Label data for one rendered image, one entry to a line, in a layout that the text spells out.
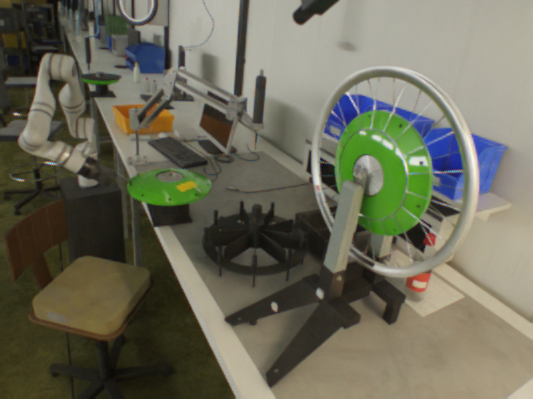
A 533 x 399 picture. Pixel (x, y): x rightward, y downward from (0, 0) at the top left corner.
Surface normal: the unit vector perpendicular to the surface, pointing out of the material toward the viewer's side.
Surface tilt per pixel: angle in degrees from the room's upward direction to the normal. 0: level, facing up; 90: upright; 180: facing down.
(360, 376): 0
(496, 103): 90
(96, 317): 0
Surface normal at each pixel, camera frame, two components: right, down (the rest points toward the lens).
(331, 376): 0.10, -0.91
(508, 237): -0.87, 0.11
